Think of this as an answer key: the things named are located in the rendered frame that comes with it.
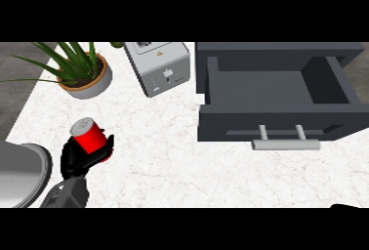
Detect dark grey open drawer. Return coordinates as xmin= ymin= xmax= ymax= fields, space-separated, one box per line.
xmin=197 ymin=56 xmax=369 ymax=143

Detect grey plant pot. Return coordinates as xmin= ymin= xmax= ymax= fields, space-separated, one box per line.
xmin=56 ymin=53 xmax=114 ymax=101

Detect pale grey drawer handle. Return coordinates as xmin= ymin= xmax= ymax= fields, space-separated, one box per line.
xmin=251 ymin=124 xmax=322 ymax=151

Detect silver toaster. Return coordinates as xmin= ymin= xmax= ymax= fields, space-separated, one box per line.
xmin=123 ymin=42 xmax=192 ymax=99

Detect green potted plant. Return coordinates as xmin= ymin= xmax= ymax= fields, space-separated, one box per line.
xmin=0 ymin=42 xmax=105 ymax=88

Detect red can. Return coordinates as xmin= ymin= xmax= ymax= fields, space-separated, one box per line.
xmin=70 ymin=116 xmax=114 ymax=163

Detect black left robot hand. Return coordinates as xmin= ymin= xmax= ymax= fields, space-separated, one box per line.
xmin=59 ymin=133 xmax=117 ymax=181

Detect dark grey cabinet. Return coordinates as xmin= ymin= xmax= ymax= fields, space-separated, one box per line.
xmin=195 ymin=42 xmax=366 ymax=96

